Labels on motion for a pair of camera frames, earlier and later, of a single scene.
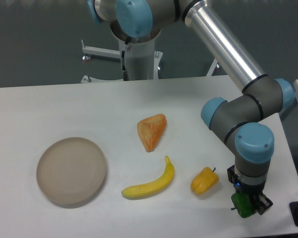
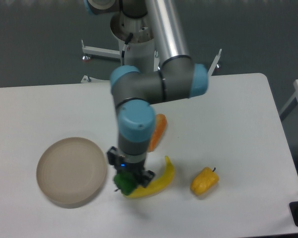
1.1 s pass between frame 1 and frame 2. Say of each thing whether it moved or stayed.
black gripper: moved
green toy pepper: moved
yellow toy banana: stayed
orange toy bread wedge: stayed
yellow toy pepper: stayed
